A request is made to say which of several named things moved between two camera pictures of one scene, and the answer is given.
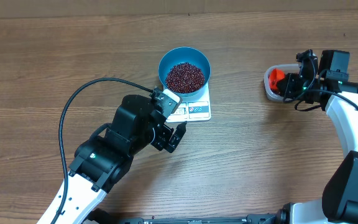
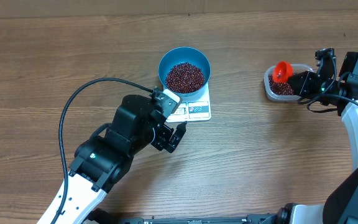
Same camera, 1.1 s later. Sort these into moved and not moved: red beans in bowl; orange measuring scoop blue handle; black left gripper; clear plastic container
Moved: orange measuring scoop blue handle
Not moved: black left gripper; red beans in bowl; clear plastic container
